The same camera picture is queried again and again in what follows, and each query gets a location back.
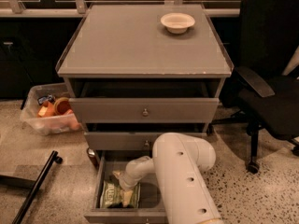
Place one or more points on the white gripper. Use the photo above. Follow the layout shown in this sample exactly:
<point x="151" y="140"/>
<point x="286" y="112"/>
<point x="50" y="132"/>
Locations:
<point x="127" y="181"/>

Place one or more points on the green jalapeno chip bag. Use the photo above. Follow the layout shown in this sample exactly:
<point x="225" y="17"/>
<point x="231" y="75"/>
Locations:
<point x="111" y="196"/>

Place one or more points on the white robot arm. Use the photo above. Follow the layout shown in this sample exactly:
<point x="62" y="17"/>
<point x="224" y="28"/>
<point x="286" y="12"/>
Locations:
<point x="177" y="160"/>

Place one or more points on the grey bottom drawer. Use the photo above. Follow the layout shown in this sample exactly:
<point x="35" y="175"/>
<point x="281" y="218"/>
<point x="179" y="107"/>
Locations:
<point x="150" y="208"/>

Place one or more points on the grey drawer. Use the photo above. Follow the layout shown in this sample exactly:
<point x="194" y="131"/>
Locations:
<point x="134" y="136"/>
<point x="144" y="101"/>
<point x="150" y="208"/>

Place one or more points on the grey middle drawer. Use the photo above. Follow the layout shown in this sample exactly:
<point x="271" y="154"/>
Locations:
<point x="134" y="136"/>

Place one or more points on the grey top drawer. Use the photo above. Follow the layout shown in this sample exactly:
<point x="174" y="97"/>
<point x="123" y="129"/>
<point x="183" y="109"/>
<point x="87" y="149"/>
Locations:
<point x="144" y="101"/>

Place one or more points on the grey drawer cabinet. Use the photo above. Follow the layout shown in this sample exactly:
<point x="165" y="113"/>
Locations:
<point x="119" y="42"/>

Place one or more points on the cabinet caster wheel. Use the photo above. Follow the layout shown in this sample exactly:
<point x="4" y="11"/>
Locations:
<point x="92" y="157"/>

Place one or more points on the orange cup in bin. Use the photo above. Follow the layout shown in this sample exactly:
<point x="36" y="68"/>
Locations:
<point x="62" y="106"/>

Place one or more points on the clear plastic storage bin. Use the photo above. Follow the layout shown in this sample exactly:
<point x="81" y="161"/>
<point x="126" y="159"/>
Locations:
<point x="39" y="112"/>

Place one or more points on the black metal stand leg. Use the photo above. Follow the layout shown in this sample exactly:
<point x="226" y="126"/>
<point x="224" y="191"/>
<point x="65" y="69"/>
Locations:
<point x="32" y="185"/>

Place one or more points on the black office chair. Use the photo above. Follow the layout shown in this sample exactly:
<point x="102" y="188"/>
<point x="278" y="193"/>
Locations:
<point x="264" y="84"/>

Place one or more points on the white paper bowl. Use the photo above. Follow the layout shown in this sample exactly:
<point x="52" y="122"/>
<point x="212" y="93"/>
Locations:
<point x="177" y="23"/>

